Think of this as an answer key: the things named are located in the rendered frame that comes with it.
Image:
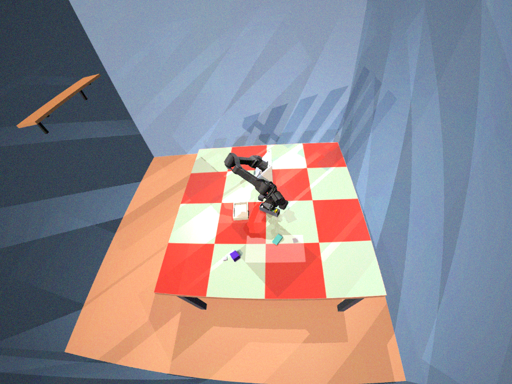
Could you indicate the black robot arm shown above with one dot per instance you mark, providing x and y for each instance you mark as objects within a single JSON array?
[{"x": 261, "y": 185}]

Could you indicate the beige square tray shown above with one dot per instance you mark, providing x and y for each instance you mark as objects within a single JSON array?
[{"x": 240, "y": 210}]

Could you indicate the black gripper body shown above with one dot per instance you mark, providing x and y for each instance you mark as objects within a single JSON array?
[{"x": 283, "y": 206}]

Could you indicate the flat teal block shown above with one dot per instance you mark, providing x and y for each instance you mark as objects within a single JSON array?
[{"x": 277, "y": 239}]

